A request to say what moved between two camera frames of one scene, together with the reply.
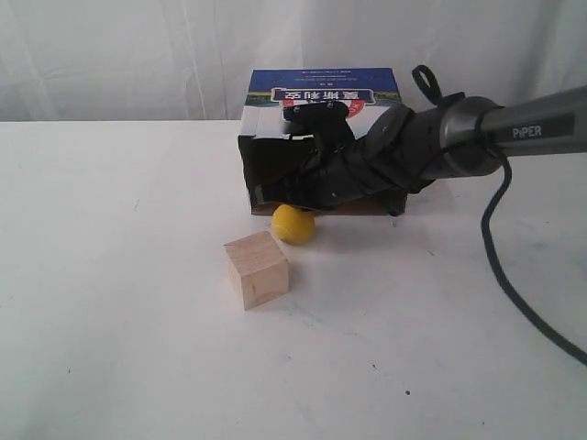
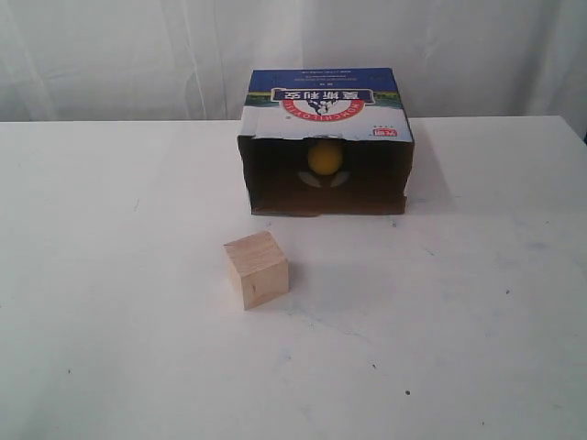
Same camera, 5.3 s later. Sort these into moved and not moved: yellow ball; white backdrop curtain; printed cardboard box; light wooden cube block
Moved: yellow ball
Not moved: light wooden cube block; white backdrop curtain; printed cardboard box
